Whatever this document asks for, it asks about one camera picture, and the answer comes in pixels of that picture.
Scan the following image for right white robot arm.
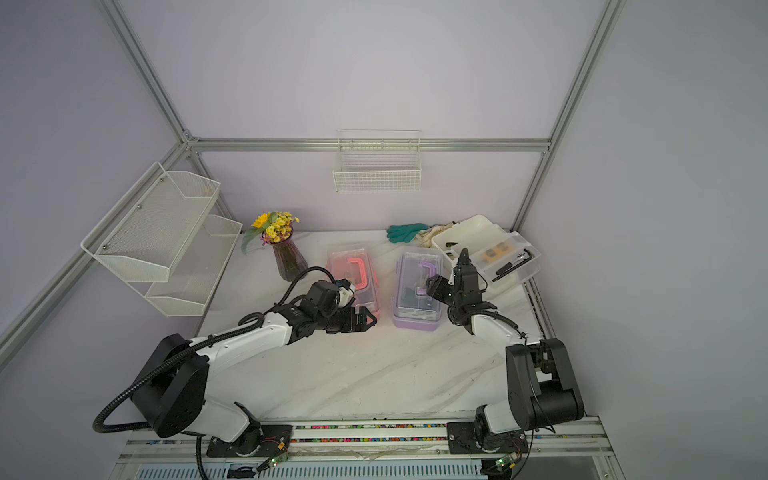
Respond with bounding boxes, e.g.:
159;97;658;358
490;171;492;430
427;248;585;454

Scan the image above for beige work glove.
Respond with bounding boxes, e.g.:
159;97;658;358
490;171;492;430
414;223;454;248

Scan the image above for pink toolbox with clear lid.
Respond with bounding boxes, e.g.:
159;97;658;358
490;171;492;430
326;243;381;318

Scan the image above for white toolbox with clear lid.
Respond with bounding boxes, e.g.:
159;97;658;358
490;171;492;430
432;215;541;299

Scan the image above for glass vase with yellow flowers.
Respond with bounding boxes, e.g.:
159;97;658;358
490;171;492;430
241;211;308;282

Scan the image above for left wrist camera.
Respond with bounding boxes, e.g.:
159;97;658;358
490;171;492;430
305;279;355;317

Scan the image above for purple toolbox with clear lid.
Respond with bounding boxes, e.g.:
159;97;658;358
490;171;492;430
392;248;443;331

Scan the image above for white wire wall basket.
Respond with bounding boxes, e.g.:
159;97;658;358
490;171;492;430
332;129;422;194

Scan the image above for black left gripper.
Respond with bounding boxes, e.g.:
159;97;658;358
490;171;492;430
317;305;377;335

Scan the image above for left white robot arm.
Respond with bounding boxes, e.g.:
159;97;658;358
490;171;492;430
91;267;378;478

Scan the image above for green work glove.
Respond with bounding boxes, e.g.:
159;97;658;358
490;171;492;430
386;223;430;243

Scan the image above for black hex key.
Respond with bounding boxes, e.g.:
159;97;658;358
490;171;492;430
493;249;532;282

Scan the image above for white mesh two-tier shelf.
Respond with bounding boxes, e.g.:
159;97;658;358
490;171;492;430
81;163;242;317

